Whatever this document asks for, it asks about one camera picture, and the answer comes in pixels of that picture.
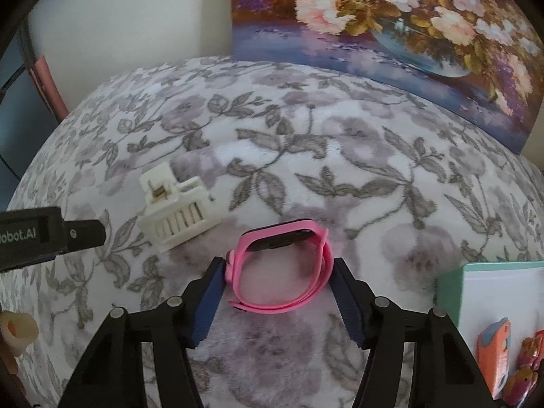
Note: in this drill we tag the pink orange toy figure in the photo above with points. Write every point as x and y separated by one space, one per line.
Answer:
527 386

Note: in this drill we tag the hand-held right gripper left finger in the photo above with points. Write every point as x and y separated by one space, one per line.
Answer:
208 301

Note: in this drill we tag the shallow teal cardboard box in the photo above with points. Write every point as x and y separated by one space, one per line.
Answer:
488 289

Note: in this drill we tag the orange blue toy phone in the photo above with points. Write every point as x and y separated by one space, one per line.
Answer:
493 357

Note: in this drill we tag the pink smartwatch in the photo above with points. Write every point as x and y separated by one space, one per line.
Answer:
276 307

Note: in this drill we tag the dark blue board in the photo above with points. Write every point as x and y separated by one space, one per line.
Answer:
21 106

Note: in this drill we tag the pink board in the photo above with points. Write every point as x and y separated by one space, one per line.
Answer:
49 89

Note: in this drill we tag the floral canvas painting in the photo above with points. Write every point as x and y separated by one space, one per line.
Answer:
340 8

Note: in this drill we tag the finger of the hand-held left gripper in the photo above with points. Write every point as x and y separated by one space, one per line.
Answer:
85 234

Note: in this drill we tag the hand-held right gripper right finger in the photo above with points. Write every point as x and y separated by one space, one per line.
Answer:
350 310

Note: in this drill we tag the person's left hand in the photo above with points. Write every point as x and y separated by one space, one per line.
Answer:
17 333

